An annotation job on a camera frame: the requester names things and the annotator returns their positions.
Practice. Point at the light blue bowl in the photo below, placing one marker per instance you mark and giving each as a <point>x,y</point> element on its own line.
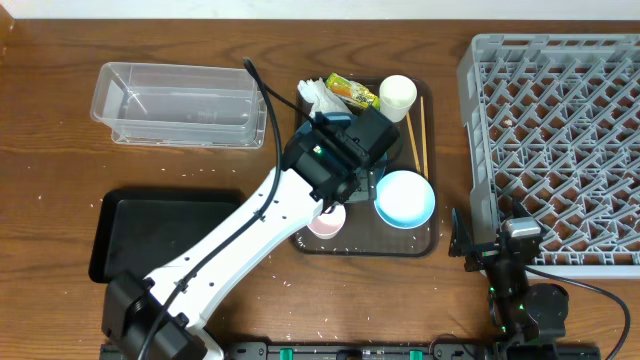
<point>404,200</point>

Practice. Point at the clear plastic bin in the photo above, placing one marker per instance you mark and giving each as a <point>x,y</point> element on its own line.
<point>118,81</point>

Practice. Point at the dark brown serving tray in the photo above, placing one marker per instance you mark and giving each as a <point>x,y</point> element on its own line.
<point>364,232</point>

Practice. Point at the wooden chopstick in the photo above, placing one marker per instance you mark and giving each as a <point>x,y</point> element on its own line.
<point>424,139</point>
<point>413,143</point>

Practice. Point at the dark blue plate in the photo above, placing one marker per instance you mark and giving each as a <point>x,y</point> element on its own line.
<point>300,132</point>

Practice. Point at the crumpled white tissue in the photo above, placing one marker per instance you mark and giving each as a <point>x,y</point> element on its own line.
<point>320,97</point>

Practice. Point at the clear plastic bin lid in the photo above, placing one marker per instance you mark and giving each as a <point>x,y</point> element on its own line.
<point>212,120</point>

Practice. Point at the cream white cup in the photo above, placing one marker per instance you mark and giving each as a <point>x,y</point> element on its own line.
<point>397,93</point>

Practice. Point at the pink cup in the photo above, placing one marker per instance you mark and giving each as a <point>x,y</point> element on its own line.
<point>326,225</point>

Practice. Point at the right wooden chopstick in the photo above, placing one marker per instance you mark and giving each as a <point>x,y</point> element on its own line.
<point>424,139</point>

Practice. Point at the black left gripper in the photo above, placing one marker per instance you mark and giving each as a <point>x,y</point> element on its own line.
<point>352,190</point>

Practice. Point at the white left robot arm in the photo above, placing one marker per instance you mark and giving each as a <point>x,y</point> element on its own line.
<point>163,315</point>

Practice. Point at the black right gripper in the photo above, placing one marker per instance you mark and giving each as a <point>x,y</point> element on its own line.
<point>463,239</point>

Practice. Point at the black flat bin tray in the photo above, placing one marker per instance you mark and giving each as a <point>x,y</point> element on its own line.
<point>142,228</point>

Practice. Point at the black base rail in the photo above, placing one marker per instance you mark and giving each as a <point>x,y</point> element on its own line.
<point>438,351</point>

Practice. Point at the yellow green snack wrapper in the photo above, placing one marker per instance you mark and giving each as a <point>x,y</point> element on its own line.
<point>352,93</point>

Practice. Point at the grey dishwasher rack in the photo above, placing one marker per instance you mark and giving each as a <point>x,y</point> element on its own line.
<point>553,124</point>

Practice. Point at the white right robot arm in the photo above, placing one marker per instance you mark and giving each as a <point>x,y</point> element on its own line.
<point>531,317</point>

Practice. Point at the left wooden chopstick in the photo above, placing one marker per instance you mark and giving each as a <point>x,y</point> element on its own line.
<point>413,143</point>

